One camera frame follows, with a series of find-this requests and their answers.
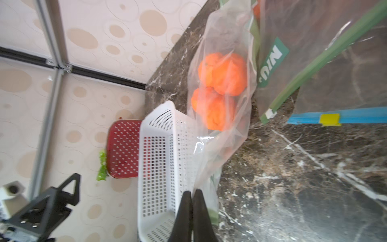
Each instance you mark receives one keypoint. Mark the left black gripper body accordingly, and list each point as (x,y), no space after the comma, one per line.
(37,220)

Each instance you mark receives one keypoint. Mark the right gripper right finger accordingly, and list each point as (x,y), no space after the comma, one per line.
(202,227)

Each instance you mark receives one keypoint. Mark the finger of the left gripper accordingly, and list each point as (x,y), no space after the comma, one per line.
(68,192)

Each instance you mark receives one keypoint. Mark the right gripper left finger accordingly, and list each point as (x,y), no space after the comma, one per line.
(182,229)

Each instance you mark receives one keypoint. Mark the orange toy mandarin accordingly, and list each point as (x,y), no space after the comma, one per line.
(205,70)
(219,112)
(230,75)
(199,98)

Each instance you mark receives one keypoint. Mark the blue-seal clear zip-top bag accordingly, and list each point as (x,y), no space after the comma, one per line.
(350,89)

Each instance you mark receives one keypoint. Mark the green-seal clear zip-top bag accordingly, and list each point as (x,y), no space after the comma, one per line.
(300,37)

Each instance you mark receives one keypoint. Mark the green toy lettuce leaf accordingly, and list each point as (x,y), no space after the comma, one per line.
(102,173)

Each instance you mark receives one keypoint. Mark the white perforated plastic basket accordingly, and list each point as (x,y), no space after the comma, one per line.
(176,155)

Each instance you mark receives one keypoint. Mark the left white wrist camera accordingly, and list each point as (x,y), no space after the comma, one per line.
(12,199)

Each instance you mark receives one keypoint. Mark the silver aluminium left rail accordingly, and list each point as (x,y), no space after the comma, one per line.
(45,11)

